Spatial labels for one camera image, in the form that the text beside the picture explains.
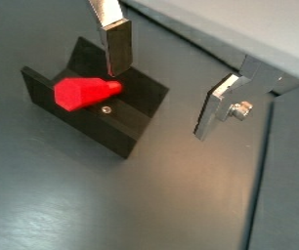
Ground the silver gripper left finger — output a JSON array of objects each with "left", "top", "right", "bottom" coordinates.
[{"left": 89, "top": 0, "right": 133, "bottom": 76}]

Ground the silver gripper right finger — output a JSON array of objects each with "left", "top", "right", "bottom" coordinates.
[{"left": 194, "top": 56, "right": 284, "bottom": 141}]

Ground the red hexagonal peg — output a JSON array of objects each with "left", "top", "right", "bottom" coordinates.
[{"left": 53, "top": 78, "right": 122, "bottom": 111}]

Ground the black U-shaped holder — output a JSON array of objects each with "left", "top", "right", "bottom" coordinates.
[{"left": 21, "top": 37, "right": 167, "bottom": 158}]

